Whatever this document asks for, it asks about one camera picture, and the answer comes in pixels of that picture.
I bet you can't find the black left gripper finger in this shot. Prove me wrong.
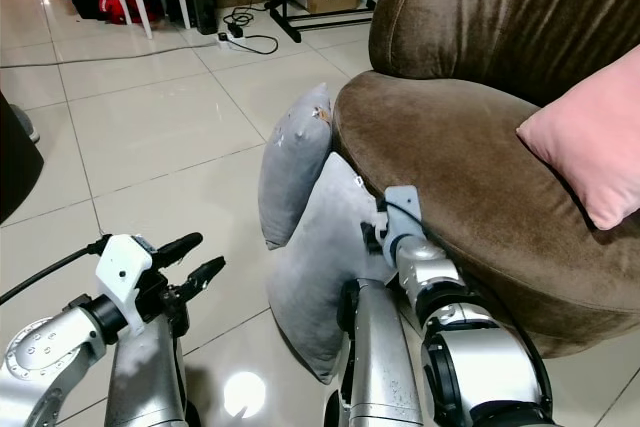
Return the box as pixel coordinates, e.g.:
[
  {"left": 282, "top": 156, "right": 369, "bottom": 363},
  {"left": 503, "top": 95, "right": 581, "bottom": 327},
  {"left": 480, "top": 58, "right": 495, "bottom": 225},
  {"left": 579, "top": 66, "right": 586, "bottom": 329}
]
[
  {"left": 154, "top": 231, "right": 205, "bottom": 264},
  {"left": 174, "top": 255, "right": 228, "bottom": 301}
]

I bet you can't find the large grey pillow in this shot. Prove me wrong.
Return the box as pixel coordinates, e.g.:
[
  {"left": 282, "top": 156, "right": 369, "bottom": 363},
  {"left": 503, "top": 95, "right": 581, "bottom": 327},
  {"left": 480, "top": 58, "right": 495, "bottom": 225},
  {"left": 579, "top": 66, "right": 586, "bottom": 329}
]
[{"left": 267, "top": 152, "right": 401, "bottom": 386}]

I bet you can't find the brown velvet sofa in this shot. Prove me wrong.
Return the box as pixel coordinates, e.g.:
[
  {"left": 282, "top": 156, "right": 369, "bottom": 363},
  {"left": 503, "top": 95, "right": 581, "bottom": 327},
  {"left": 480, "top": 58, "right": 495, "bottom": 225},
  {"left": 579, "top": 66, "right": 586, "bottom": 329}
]
[{"left": 334, "top": 0, "right": 640, "bottom": 359}]

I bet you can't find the small grey pillow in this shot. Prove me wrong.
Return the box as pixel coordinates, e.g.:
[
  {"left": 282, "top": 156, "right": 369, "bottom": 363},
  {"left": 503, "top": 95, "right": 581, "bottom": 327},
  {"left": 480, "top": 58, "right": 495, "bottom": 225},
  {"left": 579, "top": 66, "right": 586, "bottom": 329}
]
[{"left": 257, "top": 83, "right": 337, "bottom": 251}]

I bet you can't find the pink pillow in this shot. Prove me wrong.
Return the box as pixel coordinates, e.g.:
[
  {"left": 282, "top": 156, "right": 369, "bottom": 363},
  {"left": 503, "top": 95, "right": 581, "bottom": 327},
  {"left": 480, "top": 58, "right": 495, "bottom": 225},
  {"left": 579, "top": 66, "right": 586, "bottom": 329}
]
[{"left": 517, "top": 44, "right": 640, "bottom": 232}]

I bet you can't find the silver robot left leg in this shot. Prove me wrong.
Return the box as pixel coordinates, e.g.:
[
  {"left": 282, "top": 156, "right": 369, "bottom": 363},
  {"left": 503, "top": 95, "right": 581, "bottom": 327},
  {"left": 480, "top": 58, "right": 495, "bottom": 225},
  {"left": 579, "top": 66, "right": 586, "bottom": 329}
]
[{"left": 104, "top": 331, "right": 193, "bottom": 427}]

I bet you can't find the silver robot leg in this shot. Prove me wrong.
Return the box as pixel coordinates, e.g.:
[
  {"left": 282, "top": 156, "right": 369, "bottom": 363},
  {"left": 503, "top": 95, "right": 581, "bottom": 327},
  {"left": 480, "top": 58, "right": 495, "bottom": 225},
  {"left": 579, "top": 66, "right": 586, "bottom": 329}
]
[
  {"left": 322, "top": 278, "right": 429, "bottom": 427},
  {"left": 104, "top": 331, "right": 193, "bottom": 427}
]

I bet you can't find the silver robot right leg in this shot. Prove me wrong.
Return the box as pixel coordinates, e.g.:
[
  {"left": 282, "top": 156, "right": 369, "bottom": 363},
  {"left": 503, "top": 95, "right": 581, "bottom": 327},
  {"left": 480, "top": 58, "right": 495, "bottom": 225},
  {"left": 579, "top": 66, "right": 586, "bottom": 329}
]
[{"left": 322, "top": 278, "right": 429, "bottom": 427}]

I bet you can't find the black furniture piece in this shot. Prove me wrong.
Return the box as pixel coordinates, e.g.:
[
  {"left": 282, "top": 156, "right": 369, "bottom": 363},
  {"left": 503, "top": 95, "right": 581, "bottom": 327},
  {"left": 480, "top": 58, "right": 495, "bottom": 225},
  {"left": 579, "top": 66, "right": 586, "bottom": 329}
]
[{"left": 0, "top": 91, "right": 45, "bottom": 225}]

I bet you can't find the white power strip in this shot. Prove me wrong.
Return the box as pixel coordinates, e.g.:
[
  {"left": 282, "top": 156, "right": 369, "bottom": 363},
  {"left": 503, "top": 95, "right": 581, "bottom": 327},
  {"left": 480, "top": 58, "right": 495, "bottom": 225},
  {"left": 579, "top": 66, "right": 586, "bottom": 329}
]
[{"left": 217, "top": 29, "right": 247, "bottom": 49}]

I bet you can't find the black metal stand base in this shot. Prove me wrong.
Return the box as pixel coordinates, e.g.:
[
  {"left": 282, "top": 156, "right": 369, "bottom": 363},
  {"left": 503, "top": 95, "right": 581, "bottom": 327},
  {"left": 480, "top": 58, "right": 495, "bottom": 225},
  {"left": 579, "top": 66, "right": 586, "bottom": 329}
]
[{"left": 264, "top": 0, "right": 374, "bottom": 44}]

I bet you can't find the red bag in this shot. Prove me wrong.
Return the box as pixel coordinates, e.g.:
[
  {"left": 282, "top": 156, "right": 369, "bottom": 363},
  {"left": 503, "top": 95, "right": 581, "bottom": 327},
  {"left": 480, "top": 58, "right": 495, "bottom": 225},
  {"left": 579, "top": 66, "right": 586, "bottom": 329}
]
[{"left": 97, "top": 0, "right": 157, "bottom": 26}]

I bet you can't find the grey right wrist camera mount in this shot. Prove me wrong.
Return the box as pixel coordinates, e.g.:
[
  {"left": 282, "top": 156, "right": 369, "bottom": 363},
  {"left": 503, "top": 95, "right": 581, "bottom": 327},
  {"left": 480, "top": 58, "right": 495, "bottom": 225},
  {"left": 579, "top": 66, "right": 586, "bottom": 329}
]
[{"left": 379, "top": 184, "right": 424, "bottom": 244}]

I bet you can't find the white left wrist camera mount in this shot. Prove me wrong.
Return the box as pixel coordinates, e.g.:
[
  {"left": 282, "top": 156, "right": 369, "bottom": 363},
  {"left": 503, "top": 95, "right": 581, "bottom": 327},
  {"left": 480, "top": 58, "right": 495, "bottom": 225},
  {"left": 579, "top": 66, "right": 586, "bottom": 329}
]
[{"left": 96, "top": 233, "right": 159, "bottom": 339}]

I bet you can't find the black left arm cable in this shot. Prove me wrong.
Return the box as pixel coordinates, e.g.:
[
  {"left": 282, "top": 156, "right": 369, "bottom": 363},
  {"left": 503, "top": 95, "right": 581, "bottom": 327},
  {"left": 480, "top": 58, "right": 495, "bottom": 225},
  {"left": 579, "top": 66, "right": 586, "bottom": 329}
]
[{"left": 0, "top": 235, "right": 112, "bottom": 306}]

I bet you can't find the thin grey floor cable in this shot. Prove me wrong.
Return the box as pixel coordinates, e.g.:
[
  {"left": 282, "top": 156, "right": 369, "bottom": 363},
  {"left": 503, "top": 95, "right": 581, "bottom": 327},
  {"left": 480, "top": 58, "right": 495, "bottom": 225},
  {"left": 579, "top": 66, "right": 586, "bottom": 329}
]
[{"left": 0, "top": 39, "right": 223, "bottom": 70}]

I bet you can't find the black looped power cable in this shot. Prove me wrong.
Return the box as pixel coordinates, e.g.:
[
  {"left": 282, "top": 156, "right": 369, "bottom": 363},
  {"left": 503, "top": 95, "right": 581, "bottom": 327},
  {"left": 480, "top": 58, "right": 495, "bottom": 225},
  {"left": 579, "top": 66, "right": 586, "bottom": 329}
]
[{"left": 224, "top": 6, "right": 280, "bottom": 55}]

